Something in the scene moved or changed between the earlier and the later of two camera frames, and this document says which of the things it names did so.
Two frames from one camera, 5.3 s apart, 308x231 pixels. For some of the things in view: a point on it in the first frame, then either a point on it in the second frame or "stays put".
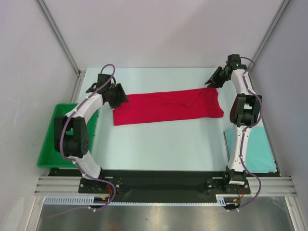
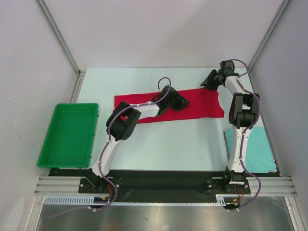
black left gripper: [121, 96] -> [184, 102]
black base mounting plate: [124, 186] stays put
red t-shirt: [194, 104] stays put
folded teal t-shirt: [259, 158] stays put
